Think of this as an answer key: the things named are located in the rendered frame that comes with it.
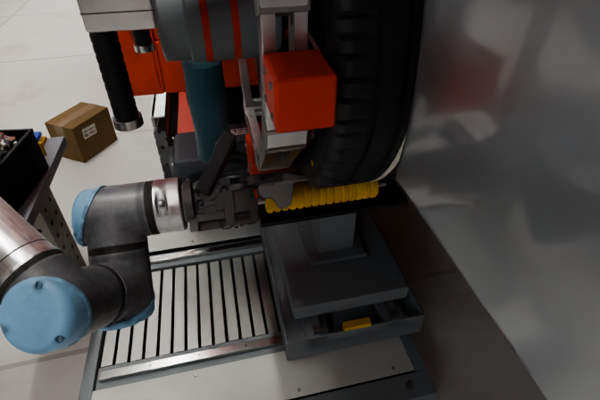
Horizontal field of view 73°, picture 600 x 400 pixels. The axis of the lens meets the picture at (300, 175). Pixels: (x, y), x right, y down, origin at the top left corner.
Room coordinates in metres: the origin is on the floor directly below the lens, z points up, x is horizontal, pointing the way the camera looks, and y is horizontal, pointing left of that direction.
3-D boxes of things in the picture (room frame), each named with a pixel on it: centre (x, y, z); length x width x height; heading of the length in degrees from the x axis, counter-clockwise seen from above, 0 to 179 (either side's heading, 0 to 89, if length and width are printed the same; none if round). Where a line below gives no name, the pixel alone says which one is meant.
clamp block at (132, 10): (0.57, 0.24, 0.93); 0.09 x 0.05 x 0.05; 103
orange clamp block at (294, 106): (0.48, 0.00, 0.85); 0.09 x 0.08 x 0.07; 13
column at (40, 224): (0.82, 0.73, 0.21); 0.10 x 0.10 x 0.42; 13
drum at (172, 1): (0.77, 0.15, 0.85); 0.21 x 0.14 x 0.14; 103
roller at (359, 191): (0.69, -0.05, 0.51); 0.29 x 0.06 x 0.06; 103
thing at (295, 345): (0.82, -0.09, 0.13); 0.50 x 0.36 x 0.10; 13
